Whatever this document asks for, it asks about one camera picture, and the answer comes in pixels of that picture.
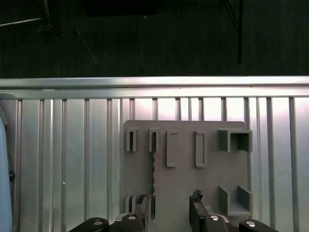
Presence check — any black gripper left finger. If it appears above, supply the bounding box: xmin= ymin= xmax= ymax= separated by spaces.
xmin=69 ymin=193 xmax=148 ymax=232

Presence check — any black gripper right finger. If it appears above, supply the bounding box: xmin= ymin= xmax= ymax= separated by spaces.
xmin=189 ymin=189 xmax=276 ymax=232

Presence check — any gray parts rack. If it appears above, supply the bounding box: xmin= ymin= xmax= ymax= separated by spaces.
xmin=120 ymin=120 xmax=253 ymax=232

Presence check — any pale blue teach pendant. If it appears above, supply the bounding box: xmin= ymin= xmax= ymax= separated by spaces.
xmin=0 ymin=93 xmax=15 ymax=232

